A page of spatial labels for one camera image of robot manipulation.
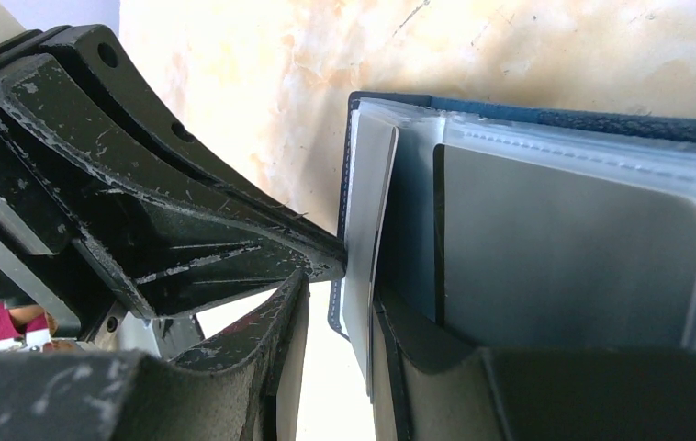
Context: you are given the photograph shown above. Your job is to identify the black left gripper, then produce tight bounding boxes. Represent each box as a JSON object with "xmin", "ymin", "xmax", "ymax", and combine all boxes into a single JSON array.
[{"xmin": 0, "ymin": 25, "xmax": 347, "ymax": 337}]

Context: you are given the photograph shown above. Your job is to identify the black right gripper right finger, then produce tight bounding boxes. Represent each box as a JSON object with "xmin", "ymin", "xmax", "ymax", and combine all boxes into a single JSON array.
[{"xmin": 371, "ymin": 294, "xmax": 696, "ymax": 440}]

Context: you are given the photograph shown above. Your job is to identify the blue leather card holder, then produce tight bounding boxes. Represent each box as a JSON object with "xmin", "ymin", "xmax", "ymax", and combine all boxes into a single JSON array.
[{"xmin": 329, "ymin": 91, "xmax": 696, "ymax": 380}]

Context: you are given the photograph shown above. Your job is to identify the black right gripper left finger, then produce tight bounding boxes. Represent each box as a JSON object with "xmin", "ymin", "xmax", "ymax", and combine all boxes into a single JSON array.
[{"xmin": 0, "ymin": 271, "xmax": 309, "ymax": 440}]

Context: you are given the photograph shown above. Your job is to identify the grey card in holder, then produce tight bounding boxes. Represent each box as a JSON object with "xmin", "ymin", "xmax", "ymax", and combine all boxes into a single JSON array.
[{"xmin": 433, "ymin": 144, "xmax": 696, "ymax": 347}]

